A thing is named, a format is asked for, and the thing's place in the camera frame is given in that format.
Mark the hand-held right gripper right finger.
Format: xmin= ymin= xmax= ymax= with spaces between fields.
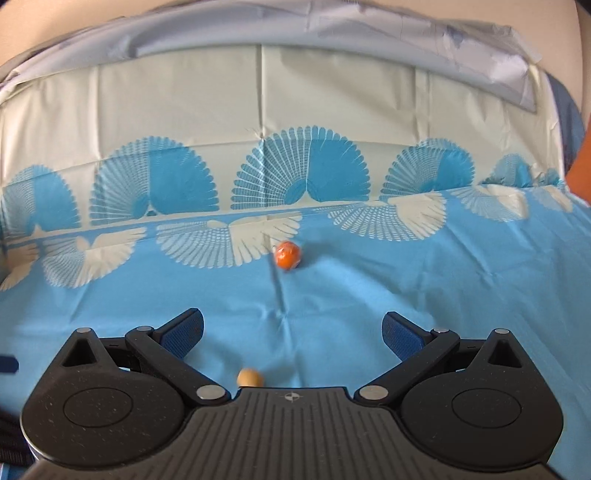
xmin=353 ymin=311 xmax=528 ymax=404

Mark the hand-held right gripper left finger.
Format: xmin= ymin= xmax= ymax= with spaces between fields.
xmin=61 ymin=308 xmax=232 ymax=408

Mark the small beige round fruit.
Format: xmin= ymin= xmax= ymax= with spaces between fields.
xmin=236 ymin=368 xmax=264 ymax=389

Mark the plastic round orange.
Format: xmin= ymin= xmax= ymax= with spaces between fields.
xmin=274 ymin=240 xmax=302 ymax=270

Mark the blue feather printed cloth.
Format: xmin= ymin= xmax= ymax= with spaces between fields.
xmin=0 ymin=44 xmax=591 ymax=444

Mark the orange cushion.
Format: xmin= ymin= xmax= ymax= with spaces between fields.
xmin=567 ymin=134 xmax=591 ymax=208

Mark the grey blue plastic sheet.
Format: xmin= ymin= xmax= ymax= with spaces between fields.
xmin=0 ymin=0 xmax=546 ymax=114

